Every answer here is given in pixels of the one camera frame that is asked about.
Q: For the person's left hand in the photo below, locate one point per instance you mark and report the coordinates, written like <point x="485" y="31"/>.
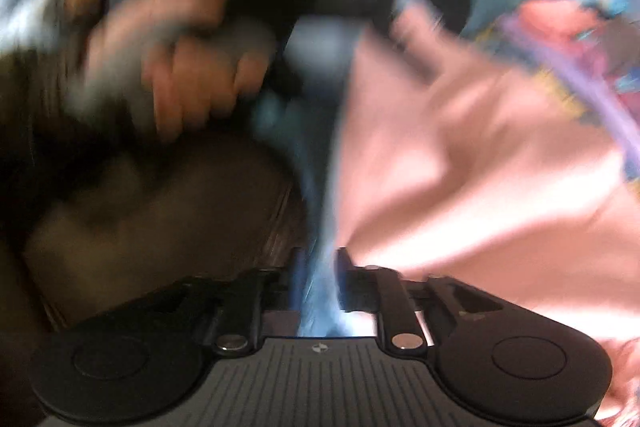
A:
<point x="190" y="77"/>

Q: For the blue pink fringed scarf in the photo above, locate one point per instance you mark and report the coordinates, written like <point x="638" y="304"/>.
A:
<point x="450" y="132"/>

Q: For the person's brown clothing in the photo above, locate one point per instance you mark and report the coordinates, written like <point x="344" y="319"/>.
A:
<point x="150" y="217"/>

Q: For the coral folded garment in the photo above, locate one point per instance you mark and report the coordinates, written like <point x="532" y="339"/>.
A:
<point x="555" y="22"/>

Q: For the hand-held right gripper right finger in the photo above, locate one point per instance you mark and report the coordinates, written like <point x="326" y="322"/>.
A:
<point x="345" y="282"/>

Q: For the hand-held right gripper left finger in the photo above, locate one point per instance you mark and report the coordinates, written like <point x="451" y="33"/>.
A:
<point x="296" y="279"/>

